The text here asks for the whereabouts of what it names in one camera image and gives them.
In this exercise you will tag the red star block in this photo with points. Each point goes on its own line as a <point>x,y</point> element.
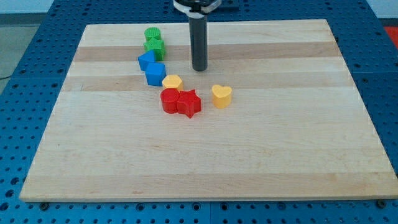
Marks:
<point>188,103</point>

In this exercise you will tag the yellow heart block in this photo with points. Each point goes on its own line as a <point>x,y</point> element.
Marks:
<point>221,96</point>

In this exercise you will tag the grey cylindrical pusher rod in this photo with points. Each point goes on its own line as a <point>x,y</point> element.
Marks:
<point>198,43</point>

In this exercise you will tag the green star block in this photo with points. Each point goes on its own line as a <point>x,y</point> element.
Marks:
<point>158,46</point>

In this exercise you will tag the red cylinder block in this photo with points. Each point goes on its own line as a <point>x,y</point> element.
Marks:
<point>169,97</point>

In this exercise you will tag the blue triangle block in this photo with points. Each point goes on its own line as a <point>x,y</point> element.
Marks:
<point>145,59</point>

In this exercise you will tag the green cylinder block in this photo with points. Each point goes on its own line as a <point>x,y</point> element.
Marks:
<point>152,33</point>

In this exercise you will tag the blue cube block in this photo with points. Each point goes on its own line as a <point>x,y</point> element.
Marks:
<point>155,73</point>

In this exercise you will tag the wooden board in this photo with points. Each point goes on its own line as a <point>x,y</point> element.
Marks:
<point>296,128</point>

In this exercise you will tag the black white arm flange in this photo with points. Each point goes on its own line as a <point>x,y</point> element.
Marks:
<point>196,6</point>

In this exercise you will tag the yellow hexagon block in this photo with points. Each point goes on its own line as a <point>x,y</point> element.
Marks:
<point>172,81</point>

